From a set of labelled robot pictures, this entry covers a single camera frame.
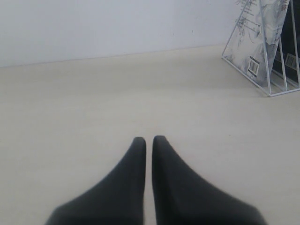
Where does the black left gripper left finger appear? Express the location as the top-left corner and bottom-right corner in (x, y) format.
(46, 137), (146, 225)

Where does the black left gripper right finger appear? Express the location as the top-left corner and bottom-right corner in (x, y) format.
(152, 135), (267, 225)

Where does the grey white cover book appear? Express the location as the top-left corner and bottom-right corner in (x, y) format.
(223, 0), (290, 88)

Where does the black white spine book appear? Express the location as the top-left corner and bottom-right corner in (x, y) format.
(281, 0), (300, 83)

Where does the white wire book rack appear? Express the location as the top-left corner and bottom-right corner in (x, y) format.
(222, 0), (300, 97)

